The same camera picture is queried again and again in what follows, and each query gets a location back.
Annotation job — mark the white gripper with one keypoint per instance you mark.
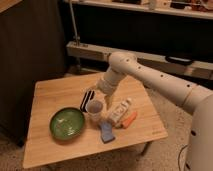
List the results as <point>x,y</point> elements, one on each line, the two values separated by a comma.
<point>107,84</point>

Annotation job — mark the orange pepper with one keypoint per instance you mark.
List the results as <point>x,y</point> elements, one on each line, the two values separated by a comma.
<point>126,122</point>

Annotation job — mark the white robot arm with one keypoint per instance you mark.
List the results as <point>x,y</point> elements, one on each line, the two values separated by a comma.
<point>191,97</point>

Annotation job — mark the white ceramic cup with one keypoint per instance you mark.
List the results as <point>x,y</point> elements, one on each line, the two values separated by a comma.
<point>94,109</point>

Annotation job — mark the green ceramic bowl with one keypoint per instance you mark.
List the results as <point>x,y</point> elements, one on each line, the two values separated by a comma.
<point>67,123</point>

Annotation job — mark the white bottle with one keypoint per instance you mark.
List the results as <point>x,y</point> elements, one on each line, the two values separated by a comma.
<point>118,112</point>

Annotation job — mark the black white striped cloth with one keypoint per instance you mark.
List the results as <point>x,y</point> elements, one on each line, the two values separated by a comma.
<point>89,95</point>

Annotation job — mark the blue sponge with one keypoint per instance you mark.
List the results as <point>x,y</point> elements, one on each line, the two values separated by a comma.
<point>106,132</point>

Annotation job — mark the metal pole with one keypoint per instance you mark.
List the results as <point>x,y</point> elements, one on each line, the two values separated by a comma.
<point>76,36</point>

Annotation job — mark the upper shelf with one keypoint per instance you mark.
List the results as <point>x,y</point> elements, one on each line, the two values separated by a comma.
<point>142,8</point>

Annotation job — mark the black handle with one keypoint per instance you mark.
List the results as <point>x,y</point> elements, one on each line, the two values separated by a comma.
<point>180,61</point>

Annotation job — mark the white metal rail beam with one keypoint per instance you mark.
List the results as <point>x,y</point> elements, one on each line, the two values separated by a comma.
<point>196,69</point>

